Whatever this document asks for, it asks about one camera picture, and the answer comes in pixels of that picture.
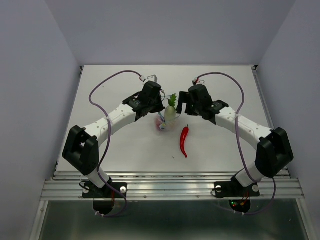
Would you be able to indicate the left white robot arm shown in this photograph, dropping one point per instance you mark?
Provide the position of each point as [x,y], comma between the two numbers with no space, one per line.
[82,145]

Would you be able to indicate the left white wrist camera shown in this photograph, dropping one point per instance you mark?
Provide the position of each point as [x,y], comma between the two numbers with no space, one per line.
[152,78]

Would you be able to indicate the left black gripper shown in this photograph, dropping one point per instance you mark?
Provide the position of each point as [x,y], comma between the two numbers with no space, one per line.
[160,107]

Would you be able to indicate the clear zip top bag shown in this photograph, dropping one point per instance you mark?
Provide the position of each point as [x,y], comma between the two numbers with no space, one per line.
[167,127]

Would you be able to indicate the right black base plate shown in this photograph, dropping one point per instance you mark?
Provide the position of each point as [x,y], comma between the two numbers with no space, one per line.
[232,189]

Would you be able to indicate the aluminium rail frame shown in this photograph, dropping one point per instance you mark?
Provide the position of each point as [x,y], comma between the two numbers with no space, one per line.
[169,197]

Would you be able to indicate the purple onion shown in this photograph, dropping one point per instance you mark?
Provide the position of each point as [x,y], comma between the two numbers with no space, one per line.
[158,123]

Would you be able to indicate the white radish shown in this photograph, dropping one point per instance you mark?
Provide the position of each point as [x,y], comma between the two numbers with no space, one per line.
[170,111]

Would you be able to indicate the red chili pepper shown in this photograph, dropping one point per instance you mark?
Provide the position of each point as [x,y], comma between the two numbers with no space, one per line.
[183,136]

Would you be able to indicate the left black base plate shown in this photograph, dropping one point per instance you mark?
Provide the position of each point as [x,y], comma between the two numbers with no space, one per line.
[90,191]

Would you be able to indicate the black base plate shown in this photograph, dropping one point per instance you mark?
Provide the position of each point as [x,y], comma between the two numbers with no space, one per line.
[232,189]
[90,191]

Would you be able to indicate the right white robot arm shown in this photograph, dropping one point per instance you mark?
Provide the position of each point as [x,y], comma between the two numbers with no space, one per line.
[272,146]

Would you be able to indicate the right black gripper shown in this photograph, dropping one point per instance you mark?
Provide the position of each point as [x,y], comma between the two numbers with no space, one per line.
[185,97]

